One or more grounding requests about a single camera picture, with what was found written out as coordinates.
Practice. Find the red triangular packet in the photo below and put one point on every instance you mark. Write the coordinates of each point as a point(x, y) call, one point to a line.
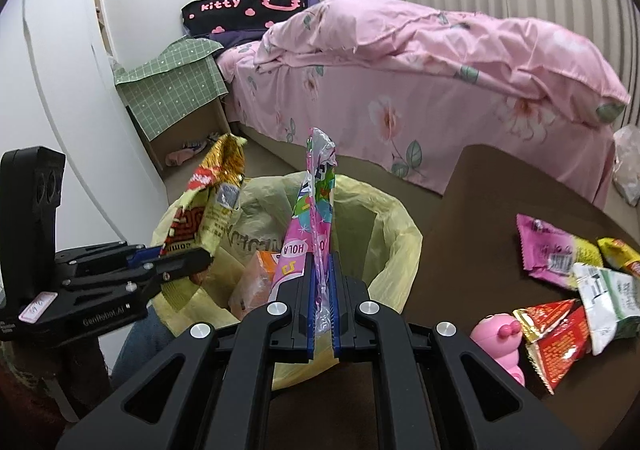
point(555, 357)

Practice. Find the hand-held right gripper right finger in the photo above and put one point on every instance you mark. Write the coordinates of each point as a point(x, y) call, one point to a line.
point(334, 330)

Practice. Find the white plastic bag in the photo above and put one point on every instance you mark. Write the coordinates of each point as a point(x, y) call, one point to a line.
point(627, 164)

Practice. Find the small yellow and red packet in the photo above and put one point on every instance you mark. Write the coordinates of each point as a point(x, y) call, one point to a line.
point(622, 255)

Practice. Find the pink caterpillar toy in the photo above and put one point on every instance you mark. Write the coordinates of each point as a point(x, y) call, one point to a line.
point(495, 340)

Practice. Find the striped slipper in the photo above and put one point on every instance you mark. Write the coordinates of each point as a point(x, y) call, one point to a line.
point(195, 145)

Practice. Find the red packet with gold edge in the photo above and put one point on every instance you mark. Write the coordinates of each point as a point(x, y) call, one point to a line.
point(545, 320)

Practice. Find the yellow plastic bin liner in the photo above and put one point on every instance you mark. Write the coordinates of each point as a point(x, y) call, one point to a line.
point(390, 240)

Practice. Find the pink slipper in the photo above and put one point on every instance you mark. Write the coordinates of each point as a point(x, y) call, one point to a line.
point(179, 157)

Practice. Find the black pillow with pink print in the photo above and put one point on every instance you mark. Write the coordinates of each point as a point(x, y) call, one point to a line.
point(235, 4)

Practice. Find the pink and yellow snack packet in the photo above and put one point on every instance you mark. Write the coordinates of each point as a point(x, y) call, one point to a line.
point(545, 245)

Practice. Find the pink colourful foil packet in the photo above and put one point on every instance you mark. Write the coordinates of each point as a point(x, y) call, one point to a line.
point(310, 210)

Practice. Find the white wardrobe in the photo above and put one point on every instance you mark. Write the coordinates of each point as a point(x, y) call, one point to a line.
point(60, 79)

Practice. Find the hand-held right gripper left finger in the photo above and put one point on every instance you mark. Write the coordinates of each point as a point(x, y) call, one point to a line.
point(312, 330)

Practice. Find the orange snack bag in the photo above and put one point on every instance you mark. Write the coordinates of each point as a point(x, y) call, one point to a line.
point(255, 280)

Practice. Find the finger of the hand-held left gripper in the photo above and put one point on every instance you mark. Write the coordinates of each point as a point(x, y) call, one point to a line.
point(137, 257)
point(185, 264)

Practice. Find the pink floral duvet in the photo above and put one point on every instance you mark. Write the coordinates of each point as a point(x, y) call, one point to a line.
point(450, 44)

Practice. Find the green checked cloth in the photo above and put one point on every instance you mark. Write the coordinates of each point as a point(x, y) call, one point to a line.
point(165, 89)

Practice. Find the white and green packet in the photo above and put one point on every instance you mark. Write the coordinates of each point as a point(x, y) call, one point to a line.
point(605, 300)

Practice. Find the yellow red gold-lined snack packet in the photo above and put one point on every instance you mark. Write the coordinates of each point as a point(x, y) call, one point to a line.
point(200, 215)

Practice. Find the person's leg in jeans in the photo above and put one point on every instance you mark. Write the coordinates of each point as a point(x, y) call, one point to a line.
point(142, 345)

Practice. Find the bed with pink floral sheet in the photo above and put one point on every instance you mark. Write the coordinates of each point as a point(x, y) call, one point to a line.
point(350, 119)

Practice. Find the black and white slipper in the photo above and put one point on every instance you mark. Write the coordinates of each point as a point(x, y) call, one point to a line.
point(212, 137)

